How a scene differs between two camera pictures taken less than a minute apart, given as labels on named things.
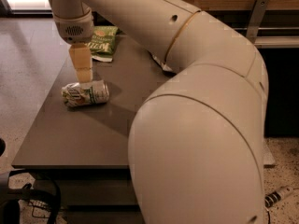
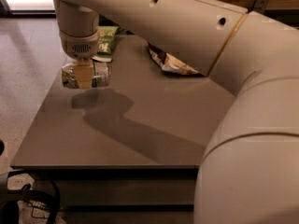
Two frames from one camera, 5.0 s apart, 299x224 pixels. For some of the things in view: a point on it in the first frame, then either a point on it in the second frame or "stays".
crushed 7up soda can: [86, 93] → [100, 75]
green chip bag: [102, 43] stays
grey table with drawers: [83, 149] stays
